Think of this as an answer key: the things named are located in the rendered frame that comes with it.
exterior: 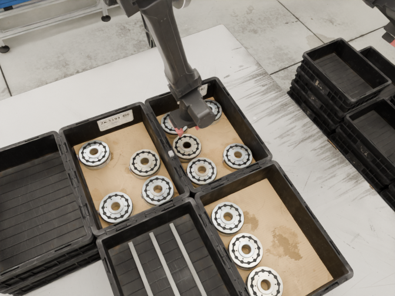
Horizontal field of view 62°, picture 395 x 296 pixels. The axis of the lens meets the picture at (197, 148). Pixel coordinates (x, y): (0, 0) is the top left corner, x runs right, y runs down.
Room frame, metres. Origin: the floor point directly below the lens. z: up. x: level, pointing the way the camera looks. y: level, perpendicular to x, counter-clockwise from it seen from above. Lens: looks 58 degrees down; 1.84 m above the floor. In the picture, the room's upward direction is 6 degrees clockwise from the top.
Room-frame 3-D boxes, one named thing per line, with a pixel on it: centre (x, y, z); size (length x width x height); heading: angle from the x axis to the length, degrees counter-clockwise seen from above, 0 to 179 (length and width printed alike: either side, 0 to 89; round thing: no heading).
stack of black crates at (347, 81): (1.38, -0.76, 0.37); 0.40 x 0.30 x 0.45; 35
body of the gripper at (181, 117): (0.61, 0.04, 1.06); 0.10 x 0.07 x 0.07; 123
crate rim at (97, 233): (0.49, 0.23, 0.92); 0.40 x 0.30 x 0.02; 31
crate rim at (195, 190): (0.65, -0.02, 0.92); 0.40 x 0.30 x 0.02; 31
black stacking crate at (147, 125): (0.49, 0.23, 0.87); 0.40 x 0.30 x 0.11; 31
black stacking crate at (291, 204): (0.31, -0.23, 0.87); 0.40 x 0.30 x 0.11; 31
